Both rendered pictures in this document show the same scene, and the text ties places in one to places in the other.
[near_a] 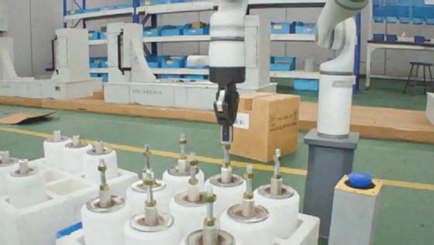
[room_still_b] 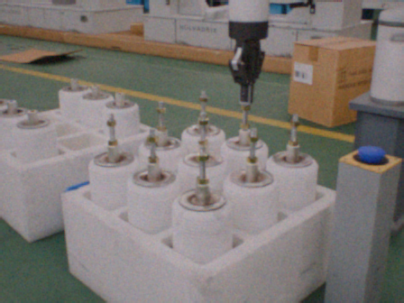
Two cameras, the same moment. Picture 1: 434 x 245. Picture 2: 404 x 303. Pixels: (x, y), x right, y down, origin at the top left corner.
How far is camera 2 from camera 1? 24 cm
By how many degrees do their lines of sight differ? 14
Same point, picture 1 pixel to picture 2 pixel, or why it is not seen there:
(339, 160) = (391, 132)
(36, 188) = (45, 141)
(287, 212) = (300, 183)
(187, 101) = not seen: hidden behind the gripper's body
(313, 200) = not seen: hidden behind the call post
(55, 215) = (66, 171)
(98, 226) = (103, 179)
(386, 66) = not seen: outside the picture
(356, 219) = (360, 196)
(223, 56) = (242, 11)
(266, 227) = (266, 193)
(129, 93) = (176, 29)
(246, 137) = (308, 95)
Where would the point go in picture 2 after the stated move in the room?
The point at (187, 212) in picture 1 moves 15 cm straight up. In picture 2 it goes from (192, 172) to (192, 91)
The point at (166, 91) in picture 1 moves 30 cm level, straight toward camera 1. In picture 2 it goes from (222, 28) to (219, 35)
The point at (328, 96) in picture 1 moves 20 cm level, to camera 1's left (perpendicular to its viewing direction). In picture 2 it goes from (384, 53) to (291, 50)
